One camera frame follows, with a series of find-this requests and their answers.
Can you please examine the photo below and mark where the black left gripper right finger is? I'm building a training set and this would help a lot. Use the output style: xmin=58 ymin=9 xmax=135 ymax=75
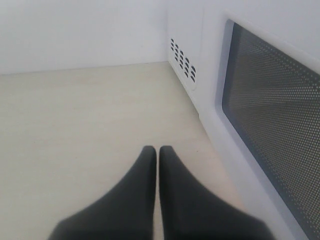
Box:
xmin=159 ymin=145 xmax=273 ymax=240

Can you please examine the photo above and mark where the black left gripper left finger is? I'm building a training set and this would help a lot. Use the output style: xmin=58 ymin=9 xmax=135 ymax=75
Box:
xmin=49 ymin=145 xmax=157 ymax=240

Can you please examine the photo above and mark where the white microwave door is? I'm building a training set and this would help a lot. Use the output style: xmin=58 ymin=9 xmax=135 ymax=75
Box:
xmin=197 ymin=0 xmax=320 ymax=240

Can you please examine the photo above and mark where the white microwave oven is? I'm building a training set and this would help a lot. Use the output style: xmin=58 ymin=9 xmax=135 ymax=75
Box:
xmin=166 ymin=0 xmax=226 ymax=118

